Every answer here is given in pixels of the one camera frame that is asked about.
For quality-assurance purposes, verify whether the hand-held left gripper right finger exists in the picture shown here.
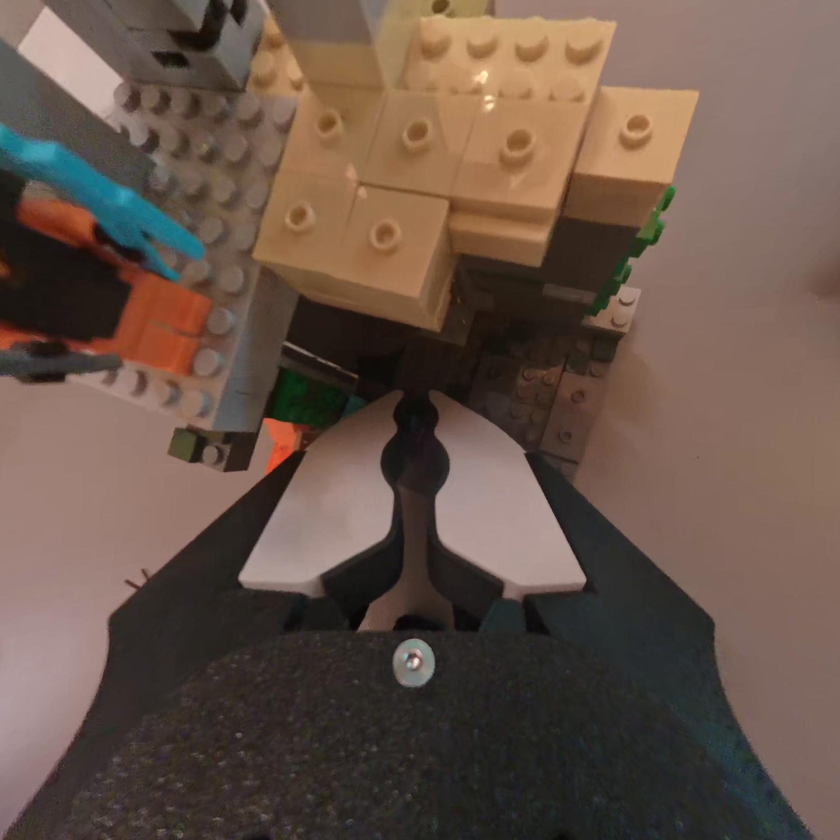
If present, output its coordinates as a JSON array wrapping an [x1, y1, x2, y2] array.
[[428, 391, 587, 608]]

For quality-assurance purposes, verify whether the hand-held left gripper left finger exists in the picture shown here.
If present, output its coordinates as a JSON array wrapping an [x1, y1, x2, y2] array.
[[238, 390, 404, 608]]

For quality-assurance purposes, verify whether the toy brick building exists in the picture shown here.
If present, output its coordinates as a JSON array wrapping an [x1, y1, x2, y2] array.
[[0, 0, 700, 483]]

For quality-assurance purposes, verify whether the grey desk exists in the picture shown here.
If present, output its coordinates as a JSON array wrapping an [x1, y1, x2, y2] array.
[[0, 0, 840, 840]]

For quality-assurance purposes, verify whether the orange toy minifigure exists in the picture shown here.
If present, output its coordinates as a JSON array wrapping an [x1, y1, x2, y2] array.
[[0, 121, 214, 385]]

